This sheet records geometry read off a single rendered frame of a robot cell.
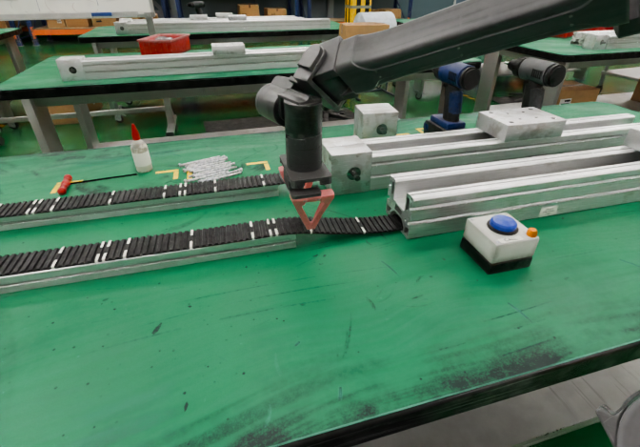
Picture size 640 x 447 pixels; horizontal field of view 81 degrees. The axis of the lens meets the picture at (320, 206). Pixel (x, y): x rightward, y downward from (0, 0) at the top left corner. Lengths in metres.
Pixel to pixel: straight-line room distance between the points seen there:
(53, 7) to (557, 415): 3.53
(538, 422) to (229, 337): 0.90
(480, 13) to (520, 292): 0.40
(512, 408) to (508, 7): 1.00
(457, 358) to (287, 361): 0.21
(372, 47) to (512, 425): 0.98
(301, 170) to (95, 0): 2.94
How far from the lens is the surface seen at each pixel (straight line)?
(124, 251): 0.67
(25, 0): 3.53
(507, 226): 0.65
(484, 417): 1.18
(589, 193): 0.91
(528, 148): 1.03
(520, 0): 0.48
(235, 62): 2.10
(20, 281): 0.73
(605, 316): 0.67
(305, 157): 0.57
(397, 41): 0.52
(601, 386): 1.39
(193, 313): 0.58
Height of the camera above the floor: 1.18
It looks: 31 degrees down
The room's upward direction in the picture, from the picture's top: straight up
